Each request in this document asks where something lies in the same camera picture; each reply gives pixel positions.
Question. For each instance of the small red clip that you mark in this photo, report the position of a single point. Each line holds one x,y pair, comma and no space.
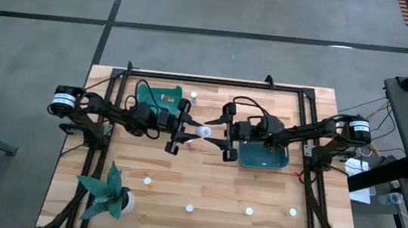
298,174

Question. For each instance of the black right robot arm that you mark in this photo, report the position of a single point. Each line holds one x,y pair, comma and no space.
308,130

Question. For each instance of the clear water bottle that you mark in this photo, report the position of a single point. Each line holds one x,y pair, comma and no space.
389,198

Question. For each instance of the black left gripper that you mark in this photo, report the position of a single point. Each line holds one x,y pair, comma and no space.
179,126

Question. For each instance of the teal plastic bin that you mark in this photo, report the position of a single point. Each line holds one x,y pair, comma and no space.
260,158
172,107

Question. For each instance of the black metal table frame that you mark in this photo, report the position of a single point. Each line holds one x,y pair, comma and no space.
211,80

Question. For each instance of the green plant in white pot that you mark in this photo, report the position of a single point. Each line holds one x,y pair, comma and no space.
110,195

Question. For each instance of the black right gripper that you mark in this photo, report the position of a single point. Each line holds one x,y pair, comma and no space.
238,130

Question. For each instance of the white paper sheet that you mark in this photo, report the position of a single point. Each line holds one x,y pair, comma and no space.
357,170

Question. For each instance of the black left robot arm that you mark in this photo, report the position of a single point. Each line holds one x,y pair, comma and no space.
113,112

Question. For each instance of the black support beam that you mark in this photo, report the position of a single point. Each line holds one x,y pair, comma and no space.
376,175

